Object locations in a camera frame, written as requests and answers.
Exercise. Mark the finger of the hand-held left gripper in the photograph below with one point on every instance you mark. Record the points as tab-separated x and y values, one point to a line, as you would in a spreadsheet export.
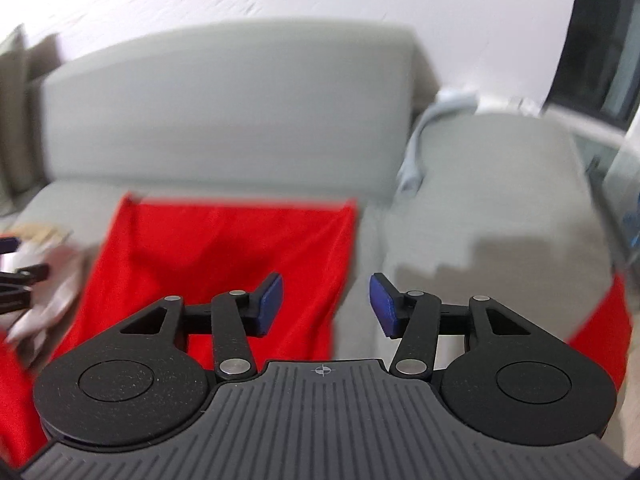
9	245
25	275

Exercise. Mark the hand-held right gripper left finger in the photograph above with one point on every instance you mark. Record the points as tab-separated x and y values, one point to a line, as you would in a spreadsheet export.
270	305

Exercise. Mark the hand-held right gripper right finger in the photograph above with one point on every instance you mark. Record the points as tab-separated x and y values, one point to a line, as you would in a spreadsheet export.
382	305

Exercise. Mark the red shirt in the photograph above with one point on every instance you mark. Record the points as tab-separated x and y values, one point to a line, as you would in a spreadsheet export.
200	250

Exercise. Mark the white garment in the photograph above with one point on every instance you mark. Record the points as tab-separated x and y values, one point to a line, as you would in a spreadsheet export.
55	280

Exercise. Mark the khaki garment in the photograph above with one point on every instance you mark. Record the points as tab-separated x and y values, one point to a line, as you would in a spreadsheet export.
45	234

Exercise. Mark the thin grey pillow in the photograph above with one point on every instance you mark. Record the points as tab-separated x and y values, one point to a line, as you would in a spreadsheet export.
12	135

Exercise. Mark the grey sofa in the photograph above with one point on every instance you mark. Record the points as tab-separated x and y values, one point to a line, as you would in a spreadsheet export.
225	120

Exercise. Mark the white power adapter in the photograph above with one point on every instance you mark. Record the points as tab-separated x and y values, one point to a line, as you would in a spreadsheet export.
527	104

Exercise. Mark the dark window frame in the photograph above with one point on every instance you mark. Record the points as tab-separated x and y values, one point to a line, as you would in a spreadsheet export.
600	35

